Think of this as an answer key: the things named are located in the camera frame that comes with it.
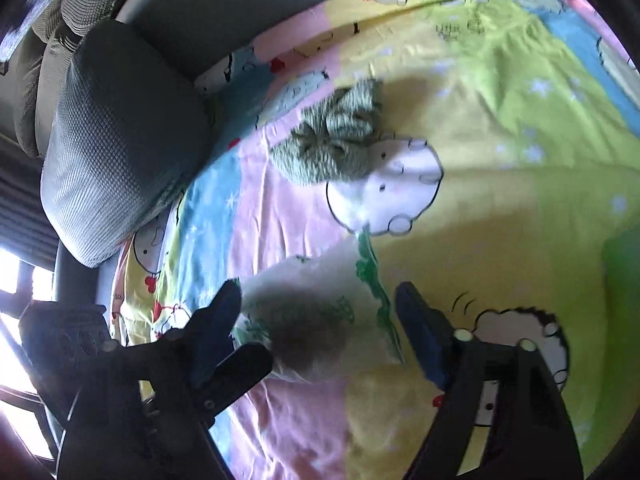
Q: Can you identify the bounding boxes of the green knitted cloth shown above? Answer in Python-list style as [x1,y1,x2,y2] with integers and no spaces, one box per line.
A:
[270,79,386,186]

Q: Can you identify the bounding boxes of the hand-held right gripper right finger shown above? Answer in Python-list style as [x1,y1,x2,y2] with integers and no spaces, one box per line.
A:
[395,281,585,480]

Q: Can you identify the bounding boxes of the window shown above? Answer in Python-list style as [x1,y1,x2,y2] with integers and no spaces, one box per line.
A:
[0,245,66,461]

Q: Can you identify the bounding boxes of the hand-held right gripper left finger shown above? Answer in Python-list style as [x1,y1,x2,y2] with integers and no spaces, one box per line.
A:
[56,279,243,480]

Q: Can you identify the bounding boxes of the colourful cartoon printed blanket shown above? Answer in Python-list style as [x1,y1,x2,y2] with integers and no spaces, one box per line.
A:
[107,0,640,480]

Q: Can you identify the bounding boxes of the white pouch with green print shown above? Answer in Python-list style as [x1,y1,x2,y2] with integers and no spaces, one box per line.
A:
[235,255,406,383]

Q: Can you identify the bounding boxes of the grey sofa cushion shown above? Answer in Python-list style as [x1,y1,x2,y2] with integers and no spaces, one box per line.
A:
[40,20,211,268]

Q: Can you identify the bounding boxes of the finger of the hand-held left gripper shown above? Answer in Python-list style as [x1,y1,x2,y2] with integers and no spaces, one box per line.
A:
[196,341,274,425]

